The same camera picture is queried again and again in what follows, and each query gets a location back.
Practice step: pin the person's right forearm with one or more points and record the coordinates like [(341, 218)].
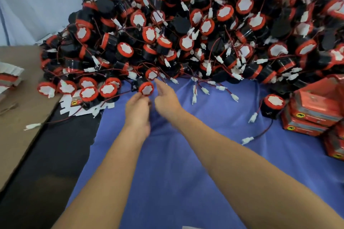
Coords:
[(252, 178)]

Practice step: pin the brown cardboard sheet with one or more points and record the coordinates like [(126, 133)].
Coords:
[(21, 129)]

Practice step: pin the person's left hand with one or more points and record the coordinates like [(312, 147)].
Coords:
[(138, 116)]

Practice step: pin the single red black buzzer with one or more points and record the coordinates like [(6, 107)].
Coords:
[(274, 102), (145, 87)]

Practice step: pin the person's left forearm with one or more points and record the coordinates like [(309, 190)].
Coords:
[(105, 188)]

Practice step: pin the stack of paper boxes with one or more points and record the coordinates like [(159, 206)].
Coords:
[(9, 78)]

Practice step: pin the orange white paper box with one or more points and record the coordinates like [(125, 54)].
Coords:
[(322, 82), (298, 124), (336, 150), (339, 129), (317, 109)]

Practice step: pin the pile of black red buzzers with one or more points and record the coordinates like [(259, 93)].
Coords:
[(188, 27)]

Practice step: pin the blue cloth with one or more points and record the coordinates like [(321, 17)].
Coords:
[(177, 183)]

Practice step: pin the person's right hand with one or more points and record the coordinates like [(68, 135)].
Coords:
[(167, 102)]

